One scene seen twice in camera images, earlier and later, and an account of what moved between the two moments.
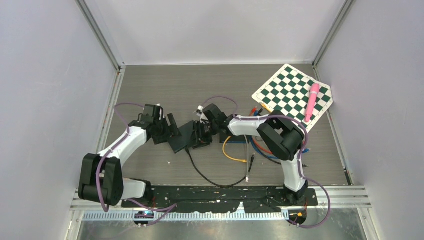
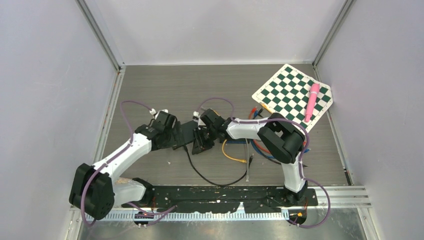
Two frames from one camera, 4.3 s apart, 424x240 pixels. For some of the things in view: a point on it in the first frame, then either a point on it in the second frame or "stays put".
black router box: x=187 y=138 stays put
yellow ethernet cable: x=244 y=161 stays put
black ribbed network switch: x=234 y=139 stays put
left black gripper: x=171 y=130 to x=174 y=140
